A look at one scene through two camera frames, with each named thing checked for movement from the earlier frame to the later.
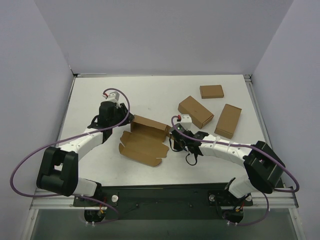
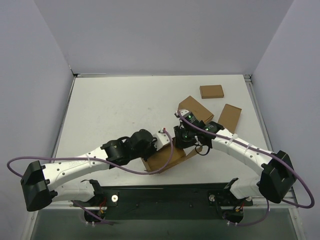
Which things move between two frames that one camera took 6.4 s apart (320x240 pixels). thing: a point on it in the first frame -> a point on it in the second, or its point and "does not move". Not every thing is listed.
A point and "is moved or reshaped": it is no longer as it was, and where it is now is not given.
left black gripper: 124,113 -> 152,148
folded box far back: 211,91 does not move
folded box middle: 200,114 does not move
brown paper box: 147,142 is moved or reshaped
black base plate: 181,201 does not move
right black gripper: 176,137 does not move
